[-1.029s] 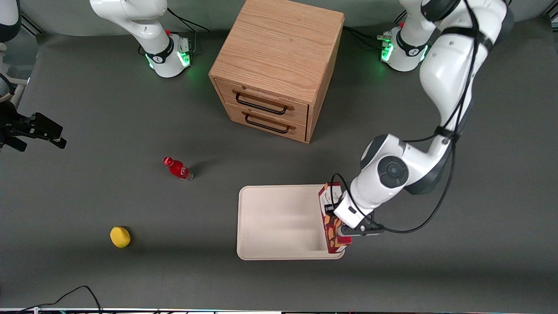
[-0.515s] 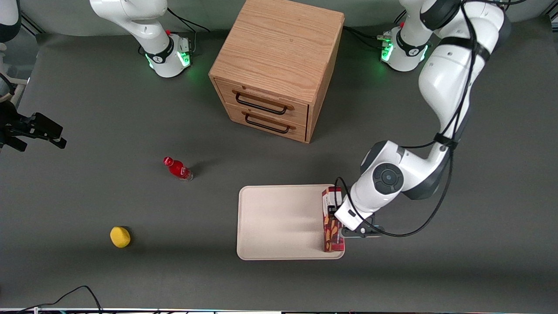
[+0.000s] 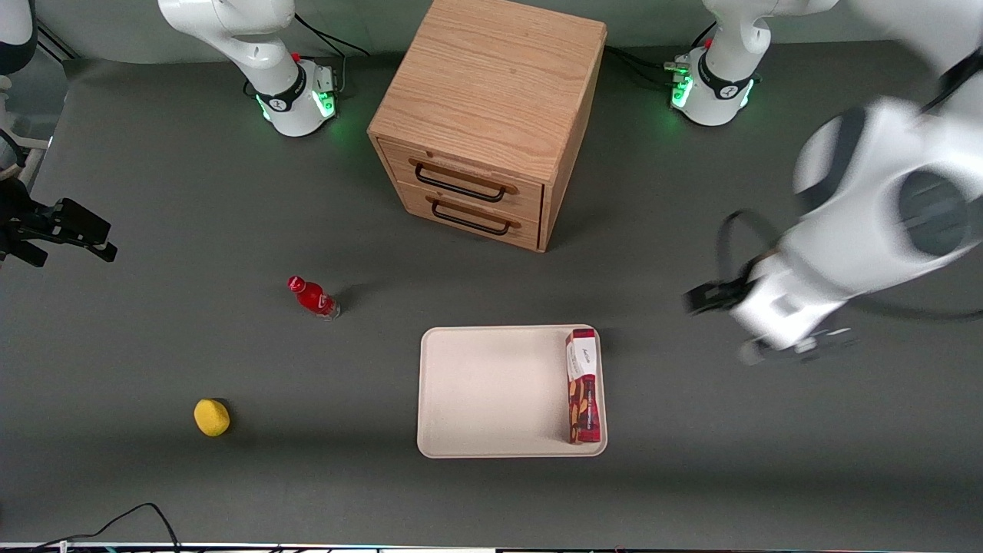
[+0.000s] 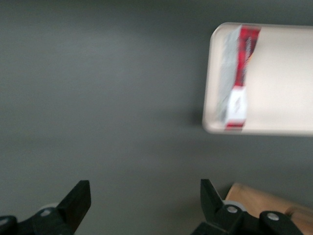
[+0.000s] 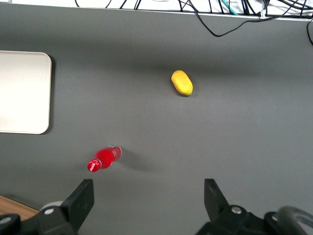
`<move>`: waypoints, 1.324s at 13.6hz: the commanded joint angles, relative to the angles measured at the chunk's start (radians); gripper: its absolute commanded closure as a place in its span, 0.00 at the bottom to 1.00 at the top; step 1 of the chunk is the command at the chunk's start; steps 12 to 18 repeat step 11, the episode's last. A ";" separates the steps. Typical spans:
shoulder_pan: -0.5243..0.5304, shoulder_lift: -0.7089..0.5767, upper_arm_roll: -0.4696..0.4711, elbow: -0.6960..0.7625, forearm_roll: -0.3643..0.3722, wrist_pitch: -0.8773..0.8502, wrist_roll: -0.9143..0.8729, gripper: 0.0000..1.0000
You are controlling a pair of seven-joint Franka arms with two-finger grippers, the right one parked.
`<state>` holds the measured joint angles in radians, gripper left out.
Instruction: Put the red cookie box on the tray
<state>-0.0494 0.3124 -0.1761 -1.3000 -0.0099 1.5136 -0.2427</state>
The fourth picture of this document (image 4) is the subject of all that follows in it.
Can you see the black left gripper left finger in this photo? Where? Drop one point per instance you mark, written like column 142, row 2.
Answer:
column 73, row 205

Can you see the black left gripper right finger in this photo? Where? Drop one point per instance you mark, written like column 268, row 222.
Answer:
column 212, row 203

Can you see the red cookie box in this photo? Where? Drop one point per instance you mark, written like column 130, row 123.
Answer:
column 240, row 73

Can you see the white plastic tray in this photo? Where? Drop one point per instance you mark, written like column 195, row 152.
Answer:
column 281, row 80

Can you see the light wooden board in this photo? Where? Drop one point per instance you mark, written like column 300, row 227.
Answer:
column 259, row 198

